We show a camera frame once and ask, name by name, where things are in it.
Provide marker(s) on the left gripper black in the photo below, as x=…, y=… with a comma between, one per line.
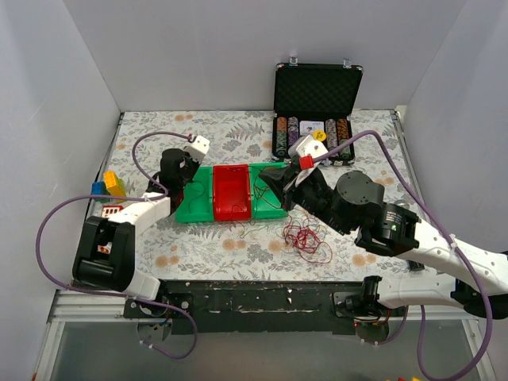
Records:
x=184, y=175

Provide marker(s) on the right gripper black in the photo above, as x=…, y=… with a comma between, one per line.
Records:
x=292, y=187

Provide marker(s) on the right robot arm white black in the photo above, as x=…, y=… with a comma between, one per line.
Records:
x=467, y=274

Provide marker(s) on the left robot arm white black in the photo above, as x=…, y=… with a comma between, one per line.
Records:
x=107, y=247

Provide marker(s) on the right green bin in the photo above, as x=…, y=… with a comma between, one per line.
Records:
x=265, y=204

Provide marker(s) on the green bin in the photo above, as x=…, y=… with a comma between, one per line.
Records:
x=197, y=203
x=265, y=204

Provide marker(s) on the left green bin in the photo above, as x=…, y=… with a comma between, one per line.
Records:
x=197, y=203

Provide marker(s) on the red bin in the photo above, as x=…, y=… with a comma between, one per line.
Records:
x=231, y=193

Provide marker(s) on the stacked toy bricks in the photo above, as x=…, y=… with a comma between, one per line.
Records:
x=109, y=190

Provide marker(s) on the red white toy block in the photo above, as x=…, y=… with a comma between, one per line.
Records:
x=108, y=210

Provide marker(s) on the black poker chip case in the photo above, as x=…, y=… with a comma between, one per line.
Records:
x=313, y=99

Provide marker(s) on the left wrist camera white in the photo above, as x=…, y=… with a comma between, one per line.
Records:
x=198, y=147

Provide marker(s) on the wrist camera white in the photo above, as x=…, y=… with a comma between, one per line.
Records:
x=198, y=147
x=305, y=150

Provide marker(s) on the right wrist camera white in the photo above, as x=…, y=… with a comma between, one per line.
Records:
x=305, y=150

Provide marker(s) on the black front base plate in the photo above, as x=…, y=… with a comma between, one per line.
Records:
x=264, y=306

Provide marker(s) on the aluminium frame rail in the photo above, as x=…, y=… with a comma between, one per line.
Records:
x=70, y=306

